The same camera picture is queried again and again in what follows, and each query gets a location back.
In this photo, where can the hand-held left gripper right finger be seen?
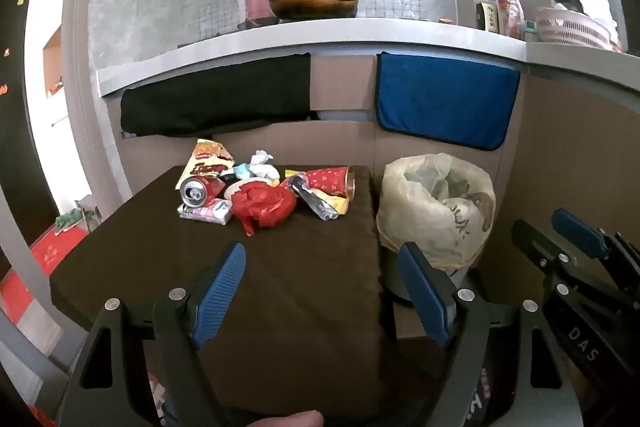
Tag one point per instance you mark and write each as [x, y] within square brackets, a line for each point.
[425, 297]

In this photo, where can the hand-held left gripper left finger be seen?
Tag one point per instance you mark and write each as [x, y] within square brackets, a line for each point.
[220, 292]

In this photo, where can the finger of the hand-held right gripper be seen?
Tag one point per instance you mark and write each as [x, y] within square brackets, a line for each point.
[580, 232]
[537, 244]

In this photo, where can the colourful printed tissue packet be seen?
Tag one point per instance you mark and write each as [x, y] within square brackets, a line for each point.
[210, 212]

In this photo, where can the orange noodle snack packet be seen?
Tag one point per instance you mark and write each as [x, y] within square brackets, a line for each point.
[205, 162]

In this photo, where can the person's left hand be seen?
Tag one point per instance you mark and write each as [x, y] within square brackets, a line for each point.
[290, 419]

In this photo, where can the red plastic bag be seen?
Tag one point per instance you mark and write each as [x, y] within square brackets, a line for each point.
[262, 204]

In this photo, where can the crushed red soda can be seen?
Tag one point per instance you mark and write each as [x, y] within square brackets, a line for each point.
[195, 192]

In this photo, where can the crumpled silver wrapper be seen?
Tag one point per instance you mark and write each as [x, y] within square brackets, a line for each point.
[312, 204]

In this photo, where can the crumpled white tissue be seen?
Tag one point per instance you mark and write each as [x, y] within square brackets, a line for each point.
[262, 167]

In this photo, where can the red paper cup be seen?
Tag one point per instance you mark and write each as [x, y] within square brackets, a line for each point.
[327, 179]

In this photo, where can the green floor item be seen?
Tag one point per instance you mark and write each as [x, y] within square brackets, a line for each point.
[69, 220]

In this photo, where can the red floor mat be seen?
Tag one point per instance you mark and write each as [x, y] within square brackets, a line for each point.
[55, 252]

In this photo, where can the blue cloth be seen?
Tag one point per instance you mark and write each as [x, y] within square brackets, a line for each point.
[445, 102]

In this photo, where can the black cloth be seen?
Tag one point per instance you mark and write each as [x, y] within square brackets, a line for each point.
[215, 97]

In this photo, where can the pink plastic basket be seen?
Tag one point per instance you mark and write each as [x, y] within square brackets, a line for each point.
[570, 29]

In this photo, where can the small green white box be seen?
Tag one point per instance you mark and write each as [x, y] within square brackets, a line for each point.
[530, 32]

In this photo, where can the dark sauce bottle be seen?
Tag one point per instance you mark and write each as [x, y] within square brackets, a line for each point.
[487, 14]

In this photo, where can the red drink bottle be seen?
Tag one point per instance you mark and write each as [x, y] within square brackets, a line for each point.
[510, 7]

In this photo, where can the black refrigerator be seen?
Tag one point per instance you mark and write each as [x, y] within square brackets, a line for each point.
[25, 132]

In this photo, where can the white kitchen counter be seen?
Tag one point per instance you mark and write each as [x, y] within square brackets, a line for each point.
[350, 34]

